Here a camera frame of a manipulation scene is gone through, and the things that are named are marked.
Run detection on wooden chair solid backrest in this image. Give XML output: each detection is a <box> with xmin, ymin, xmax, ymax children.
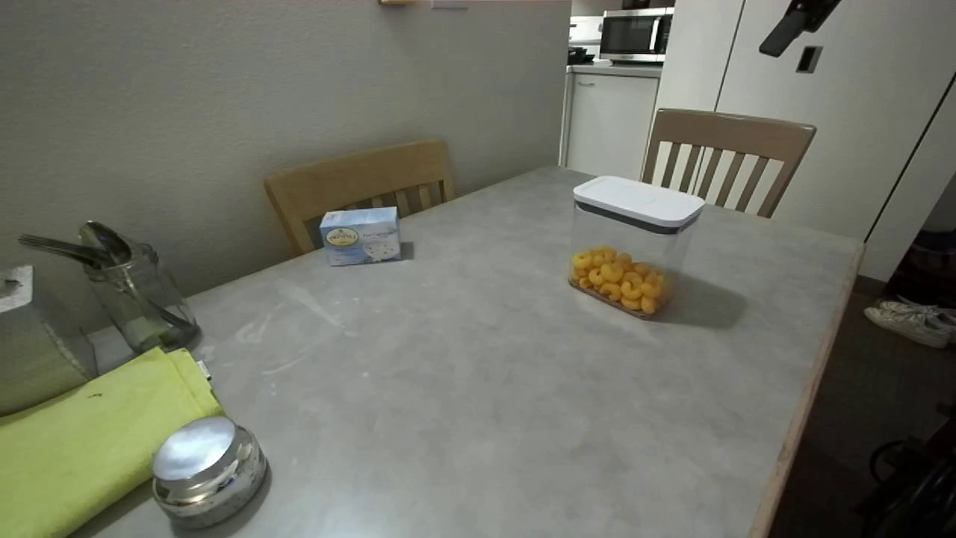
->
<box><xmin>264</xmin><ymin>137</ymin><xmax>458</xmax><ymax>256</ymax></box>

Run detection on light blue tissue box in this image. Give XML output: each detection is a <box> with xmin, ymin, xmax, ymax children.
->
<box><xmin>318</xmin><ymin>202</ymin><xmax>405</xmax><ymax>268</ymax></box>

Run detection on metal spoon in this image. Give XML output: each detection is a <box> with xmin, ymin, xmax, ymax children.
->
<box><xmin>79</xmin><ymin>217</ymin><xmax>139</xmax><ymax>268</ymax></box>

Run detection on glass utensil jar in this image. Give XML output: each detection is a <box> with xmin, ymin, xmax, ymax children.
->
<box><xmin>83</xmin><ymin>241</ymin><xmax>204</xmax><ymax>352</ymax></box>

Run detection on white sneaker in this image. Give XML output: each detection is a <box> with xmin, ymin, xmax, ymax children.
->
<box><xmin>892</xmin><ymin>296</ymin><xmax>956</xmax><ymax>328</ymax></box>
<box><xmin>863</xmin><ymin>302</ymin><xmax>950</xmax><ymax>352</ymax></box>

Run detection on clear container of yellow snacks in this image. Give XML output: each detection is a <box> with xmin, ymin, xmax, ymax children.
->
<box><xmin>569</xmin><ymin>246</ymin><xmax>670</xmax><ymax>320</ymax></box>

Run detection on round silver metal tin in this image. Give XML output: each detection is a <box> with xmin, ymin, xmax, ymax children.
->
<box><xmin>148</xmin><ymin>416</ymin><xmax>272</xmax><ymax>528</ymax></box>

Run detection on wooden chair white slats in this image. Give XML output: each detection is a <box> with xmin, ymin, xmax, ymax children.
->
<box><xmin>639</xmin><ymin>105</ymin><xmax>818</xmax><ymax>222</ymax></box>

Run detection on dark handled utensil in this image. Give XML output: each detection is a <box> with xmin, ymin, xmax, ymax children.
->
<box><xmin>15</xmin><ymin>232</ymin><xmax>113</xmax><ymax>276</ymax></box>

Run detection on white rectangular container lid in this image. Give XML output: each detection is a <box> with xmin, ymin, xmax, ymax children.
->
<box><xmin>572</xmin><ymin>172</ymin><xmax>709</xmax><ymax>232</ymax></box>

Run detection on white kitchen cabinet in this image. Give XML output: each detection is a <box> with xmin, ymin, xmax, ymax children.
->
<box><xmin>560</xmin><ymin>62</ymin><xmax>667</xmax><ymax>183</ymax></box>

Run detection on black mounted camera bar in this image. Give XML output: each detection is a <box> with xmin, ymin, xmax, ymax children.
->
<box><xmin>756</xmin><ymin>0</ymin><xmax>845</xmax><ymax>60</ymax></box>

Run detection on silver microwave oven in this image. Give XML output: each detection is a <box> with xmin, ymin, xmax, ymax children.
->
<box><xmin>597</xmin><ymin>7</ymin><xmax>679</xmax><ymax>66</ymax></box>

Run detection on clear plastic food container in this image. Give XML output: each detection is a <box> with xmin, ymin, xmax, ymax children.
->
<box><xmin>566</xmin><ymin>202</ymin><xmax>696</xmax><ymax>322</ymax></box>

